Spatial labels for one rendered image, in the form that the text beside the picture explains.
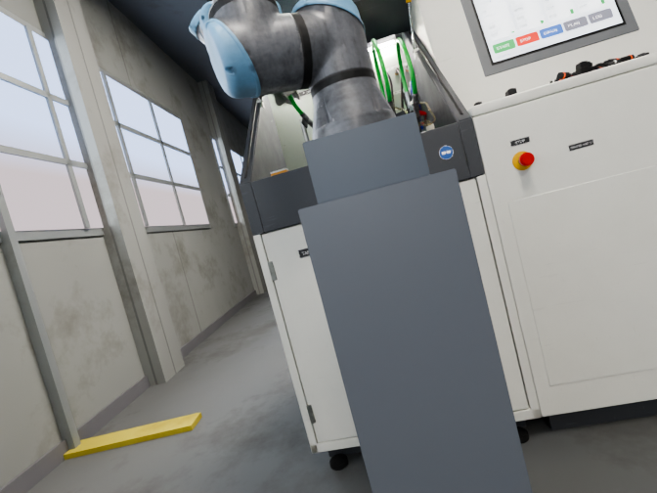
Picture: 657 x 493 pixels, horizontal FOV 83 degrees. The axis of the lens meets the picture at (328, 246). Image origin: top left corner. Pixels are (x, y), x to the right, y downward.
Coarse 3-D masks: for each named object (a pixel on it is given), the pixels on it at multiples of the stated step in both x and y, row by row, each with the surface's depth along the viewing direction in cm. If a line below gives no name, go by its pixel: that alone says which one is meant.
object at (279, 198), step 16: (448, 128) 104; (432, 144) 105; (448, 144) 104; (432, 160) 105; (448, 160) 105; (464, 160) 104; (272, 176) 112; (288, 176) 112; (304, 176) 111; (464, 176) 104; (256, 192) 113; (272, 192) 113; (288, 192) 112; (304, 192) 111; (272, 208) 113; (288, 208) 113; (272, 224) 114; (288, 224) 113
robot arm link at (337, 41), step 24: (312, 0) 60; (336, 0) 59; (312, 24) 58; (336, 24) 59; (360, 24) 62; (312, 48) 59; (336, 48) 60; (360, 48) 61; (312, 72) 61; (336, 72) 60
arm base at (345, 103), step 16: (320, 80) 61; (336, 80) 60; (352, 80) 60; (368, 80) 61; (320, 96) 62; (336, 96) 60; (352, 96) 59; (368, 96) 60; (320, 112) 62; (336, 112) 60; (352, 112) 59; (368, 112) 59; (384, 112) 60; (320, 128) 62; (336, 128) 60; (352, 128) 59
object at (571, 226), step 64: (448, 0) 130; (640, 0) 118; (448, 64) 127; (576, 64) 119; (512, 128) 101; (576, 128) 99; (640, 128) 97; (512, 192) 103; (576, 192) 100; (640, 192) 98; (512, 256) 105; (576, 256) 102; (640, 256) 100; (576, 320) 104; (640, 320) 101; (576, 384) 106; (640, 384) 103
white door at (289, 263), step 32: (480, 224) 105; (288, 256) 114; (480, 256) 106; (288, 288) 115; (288, 320) 116; (320, 320) 115; (320, 352) 116; (512, 352) 107; (320, 384) 117; (512, 384) 108; (320, 416) 118
